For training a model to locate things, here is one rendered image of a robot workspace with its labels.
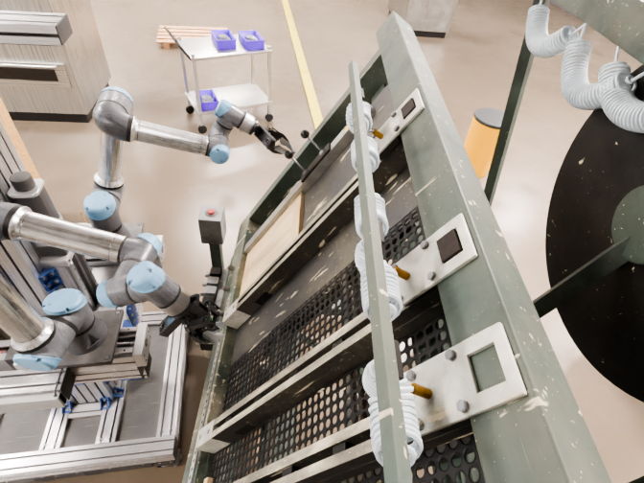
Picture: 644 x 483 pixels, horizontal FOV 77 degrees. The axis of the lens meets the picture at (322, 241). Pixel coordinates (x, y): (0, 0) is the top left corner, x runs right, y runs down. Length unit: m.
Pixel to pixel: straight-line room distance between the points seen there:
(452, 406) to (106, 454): 1.99
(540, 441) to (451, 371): 0.14
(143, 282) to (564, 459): 0.84
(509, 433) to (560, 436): 0.05
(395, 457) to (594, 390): 2.95
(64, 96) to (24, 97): 0.38
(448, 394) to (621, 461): 2.62
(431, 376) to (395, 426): 0.20
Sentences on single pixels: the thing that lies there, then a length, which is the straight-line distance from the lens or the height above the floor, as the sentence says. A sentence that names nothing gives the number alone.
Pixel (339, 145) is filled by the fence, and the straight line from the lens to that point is 1.62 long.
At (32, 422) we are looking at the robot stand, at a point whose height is 0.21.
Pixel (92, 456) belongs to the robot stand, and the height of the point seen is 0.23.
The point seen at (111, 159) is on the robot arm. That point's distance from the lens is 1.87.
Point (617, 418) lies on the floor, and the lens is 3.34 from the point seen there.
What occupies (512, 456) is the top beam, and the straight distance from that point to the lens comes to 0.56.
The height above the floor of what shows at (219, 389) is 0.89.
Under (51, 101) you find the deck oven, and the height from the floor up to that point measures 0.25.
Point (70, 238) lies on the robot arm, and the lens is 1.23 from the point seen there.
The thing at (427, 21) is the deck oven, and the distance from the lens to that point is 8.34.
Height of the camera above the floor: 2.40
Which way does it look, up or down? 45 degrees down
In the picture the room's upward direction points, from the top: 8 degrees clockwise
